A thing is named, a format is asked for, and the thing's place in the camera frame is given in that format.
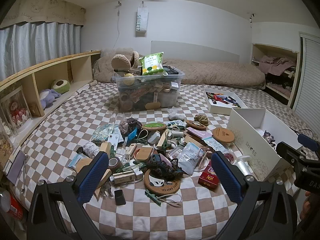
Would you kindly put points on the wooden rounded square lid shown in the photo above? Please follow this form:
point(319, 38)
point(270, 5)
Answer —
point(143, 153)

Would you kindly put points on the white hanging paper bag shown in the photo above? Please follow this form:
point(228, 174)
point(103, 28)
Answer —
point(142, 22)

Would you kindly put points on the beige curtain valance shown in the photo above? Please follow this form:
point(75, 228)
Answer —
point(37, 10)

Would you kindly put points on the built-in closet shelf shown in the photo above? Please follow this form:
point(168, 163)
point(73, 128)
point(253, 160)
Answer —
point(272, 87)

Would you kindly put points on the green wet wipes packet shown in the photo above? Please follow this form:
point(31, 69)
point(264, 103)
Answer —
point(152, 63)

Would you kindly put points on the purple plush toy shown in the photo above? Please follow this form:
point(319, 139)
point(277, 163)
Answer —
point(48, 97)

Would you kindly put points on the clear plastic storage bin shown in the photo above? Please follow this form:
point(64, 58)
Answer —
point(165, 100)

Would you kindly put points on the person's right hand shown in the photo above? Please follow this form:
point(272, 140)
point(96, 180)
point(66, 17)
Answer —
point(305, 205)

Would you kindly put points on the wooden bedside shelf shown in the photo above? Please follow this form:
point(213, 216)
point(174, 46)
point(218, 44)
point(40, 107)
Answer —
point(50, 63)

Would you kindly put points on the blue green patterned pouch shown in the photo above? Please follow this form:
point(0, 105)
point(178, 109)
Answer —
point(101, 133)

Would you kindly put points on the white box lid tray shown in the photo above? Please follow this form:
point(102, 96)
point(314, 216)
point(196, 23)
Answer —
point(220, 110)

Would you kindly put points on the white lace ribbon roll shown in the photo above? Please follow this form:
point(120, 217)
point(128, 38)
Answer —
point(91, 150)

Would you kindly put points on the black calculator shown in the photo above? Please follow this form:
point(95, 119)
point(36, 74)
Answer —
point(171, 70)

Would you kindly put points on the small black case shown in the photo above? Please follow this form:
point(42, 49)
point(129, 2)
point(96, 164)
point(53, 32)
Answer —
point(120, 197)

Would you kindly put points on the small bag of brown beads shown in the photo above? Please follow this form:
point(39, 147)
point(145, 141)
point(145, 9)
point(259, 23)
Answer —
point(123, 127)

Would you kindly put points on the white crumpled cloth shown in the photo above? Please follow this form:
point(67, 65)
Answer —
point(176, 115)

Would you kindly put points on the white round charger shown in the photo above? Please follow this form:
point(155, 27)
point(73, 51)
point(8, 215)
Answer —
point(153, 137)

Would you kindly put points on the red white tape roll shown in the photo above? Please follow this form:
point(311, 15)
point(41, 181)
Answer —
point(230, 158)

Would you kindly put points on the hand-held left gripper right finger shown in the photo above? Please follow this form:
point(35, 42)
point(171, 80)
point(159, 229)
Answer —
point(226, 177)

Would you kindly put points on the round bamboo lid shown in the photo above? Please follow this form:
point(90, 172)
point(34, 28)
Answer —
point(223, 135)

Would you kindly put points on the red can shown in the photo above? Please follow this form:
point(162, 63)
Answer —
point(16, 208)

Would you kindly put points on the long green plastic clip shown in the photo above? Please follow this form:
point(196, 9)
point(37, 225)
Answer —
point(112, 152)

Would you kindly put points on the brown bandage roll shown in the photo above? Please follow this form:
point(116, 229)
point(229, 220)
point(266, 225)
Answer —
point(117, 166)

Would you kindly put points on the metal spoon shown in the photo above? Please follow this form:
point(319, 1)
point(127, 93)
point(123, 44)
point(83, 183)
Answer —
point(21, 189)

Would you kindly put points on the white plug adapter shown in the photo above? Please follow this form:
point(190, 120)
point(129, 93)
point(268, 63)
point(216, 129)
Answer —
point(172, 133)

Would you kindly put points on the white blue snack packet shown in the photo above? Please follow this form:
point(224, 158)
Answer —
point(175, 123)

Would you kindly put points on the beige quilt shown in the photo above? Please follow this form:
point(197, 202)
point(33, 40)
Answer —
point(212, 72)

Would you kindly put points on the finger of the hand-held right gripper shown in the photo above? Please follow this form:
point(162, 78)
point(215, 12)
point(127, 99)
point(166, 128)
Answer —
point(307, 142)
point(307, 170)

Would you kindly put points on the panda round wooden coaster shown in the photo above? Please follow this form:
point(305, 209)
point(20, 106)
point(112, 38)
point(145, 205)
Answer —
point(160, 183)

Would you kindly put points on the brown plush toy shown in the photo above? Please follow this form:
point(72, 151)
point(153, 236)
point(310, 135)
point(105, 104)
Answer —
point(120, 61)

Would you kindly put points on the white slatted sliding door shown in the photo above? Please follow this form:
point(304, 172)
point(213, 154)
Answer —
point(310, 80)

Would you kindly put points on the dark brown hair claw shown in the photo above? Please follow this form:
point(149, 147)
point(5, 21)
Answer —
point(133, 123)

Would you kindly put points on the dark crocheted pouch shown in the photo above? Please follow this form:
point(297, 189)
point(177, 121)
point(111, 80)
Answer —
point(162, 166)

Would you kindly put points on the green dinosaur round coaster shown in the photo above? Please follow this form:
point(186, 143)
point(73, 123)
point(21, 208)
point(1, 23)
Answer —
point(153, 126)

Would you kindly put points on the clear doll display box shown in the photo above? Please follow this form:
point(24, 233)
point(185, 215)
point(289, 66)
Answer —
point(17, 110)

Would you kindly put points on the blue foil packet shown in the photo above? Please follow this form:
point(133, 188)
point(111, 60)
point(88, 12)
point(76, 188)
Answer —
point(132, 135)

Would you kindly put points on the white shoe box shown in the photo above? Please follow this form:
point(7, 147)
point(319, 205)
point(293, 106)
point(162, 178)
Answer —
point(250, 140)

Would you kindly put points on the white card with red dot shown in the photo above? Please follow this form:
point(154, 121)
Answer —
point(115, 140)

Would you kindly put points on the oval wooden lid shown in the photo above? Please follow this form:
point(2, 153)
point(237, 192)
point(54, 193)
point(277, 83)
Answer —
point(85, 165)

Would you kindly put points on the beige harmonica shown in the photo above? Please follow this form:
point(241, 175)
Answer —
point(123, 176)

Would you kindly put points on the grey curtain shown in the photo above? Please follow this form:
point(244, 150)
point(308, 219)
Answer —
point(37, 42)

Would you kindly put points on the light wooden block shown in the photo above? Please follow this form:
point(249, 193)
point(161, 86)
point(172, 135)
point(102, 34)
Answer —
point(161, 140)

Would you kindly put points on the pink clothes pile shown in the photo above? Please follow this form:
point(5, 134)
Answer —
point(272, 66)

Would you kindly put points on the pink flat box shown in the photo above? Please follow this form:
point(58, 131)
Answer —
point(197, 132)

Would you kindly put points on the yellow ball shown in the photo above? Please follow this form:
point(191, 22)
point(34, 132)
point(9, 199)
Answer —
point(129, 79)

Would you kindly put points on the green avocado plush toy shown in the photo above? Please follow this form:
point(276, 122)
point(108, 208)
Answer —
point(60, 86)

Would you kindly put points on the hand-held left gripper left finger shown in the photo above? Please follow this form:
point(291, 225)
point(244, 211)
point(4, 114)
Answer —
point(92, 177)

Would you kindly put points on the red cigarette box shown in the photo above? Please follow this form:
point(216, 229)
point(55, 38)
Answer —
point(208, 175)

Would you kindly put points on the green plastic clothespin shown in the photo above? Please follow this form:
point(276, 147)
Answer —
point(152, 196)

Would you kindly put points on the cream printed wooden box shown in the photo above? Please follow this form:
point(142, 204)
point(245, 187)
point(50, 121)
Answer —
point(131, 151)

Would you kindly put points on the clear plastic packet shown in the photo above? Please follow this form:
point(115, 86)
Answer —
point(175, 153)

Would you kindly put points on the round cork coaster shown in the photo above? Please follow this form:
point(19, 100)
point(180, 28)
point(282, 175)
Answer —
point(192, 125)

